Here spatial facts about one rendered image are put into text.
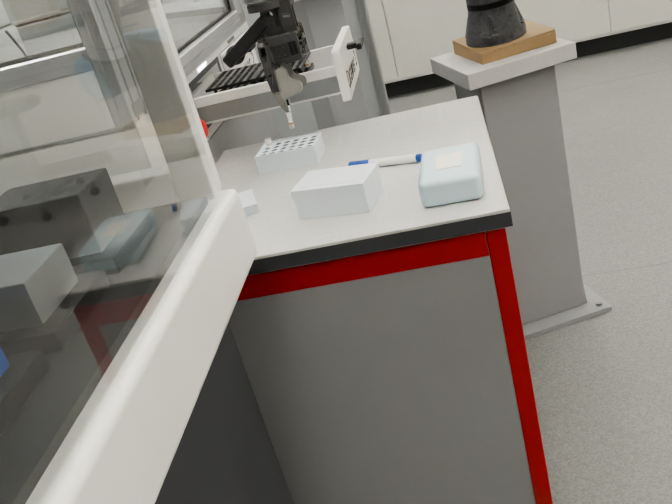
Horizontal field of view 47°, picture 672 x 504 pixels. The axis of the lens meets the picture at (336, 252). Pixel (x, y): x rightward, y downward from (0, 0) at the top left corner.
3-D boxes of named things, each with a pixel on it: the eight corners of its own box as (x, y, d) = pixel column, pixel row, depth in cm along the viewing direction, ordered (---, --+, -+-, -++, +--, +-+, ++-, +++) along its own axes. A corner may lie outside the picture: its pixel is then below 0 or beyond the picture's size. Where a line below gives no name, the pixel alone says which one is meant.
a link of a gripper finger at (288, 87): (307, 111, 150) (295, 64, 146) (278, 117, 151) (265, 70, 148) (310, 107, 153) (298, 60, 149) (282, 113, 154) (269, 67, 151)
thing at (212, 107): (350, 66, 189) (344, 41, 186) (342, 94, 166) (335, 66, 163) (197, 102, 196) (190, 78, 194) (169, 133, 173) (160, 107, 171)
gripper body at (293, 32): (303, 63, 145) (286, -2, 141) (260, 73, 148) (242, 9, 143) (310, 54, 152) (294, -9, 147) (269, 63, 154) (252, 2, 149)
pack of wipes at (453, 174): (425, 174, 131) (420, 149, 129) (482, 164, 129) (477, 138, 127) (422, 210, 118) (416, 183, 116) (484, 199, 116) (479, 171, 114)
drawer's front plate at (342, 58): (359, 69, 190) (349, 24, 186) (351, 101, 164) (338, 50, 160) (352, 70, 191) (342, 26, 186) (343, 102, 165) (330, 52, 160)
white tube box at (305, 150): (326, 149, 158) (321, 131, 157) (319, 163, 151) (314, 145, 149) (269, 160, 161) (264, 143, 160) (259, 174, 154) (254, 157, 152)
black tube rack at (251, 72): (317, 76, 186) (310, 50, 184) (308, 96, 171) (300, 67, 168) (230, 96, 190) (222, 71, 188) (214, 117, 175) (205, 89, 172)
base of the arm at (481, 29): (503, 24, 204) (497, -14, 199) (539, 29, 191) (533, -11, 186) (455, 44, 200) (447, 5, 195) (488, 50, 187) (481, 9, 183)
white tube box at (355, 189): (385, 190, 129) (378, 161, 127) (370, 213, 122) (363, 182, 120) (315, 198, 134) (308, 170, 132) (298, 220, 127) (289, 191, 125)
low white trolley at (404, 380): (528, 381, 197) (477, 94, 166) (572, 581, 142) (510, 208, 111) (309, 413, 208) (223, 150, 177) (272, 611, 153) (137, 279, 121)
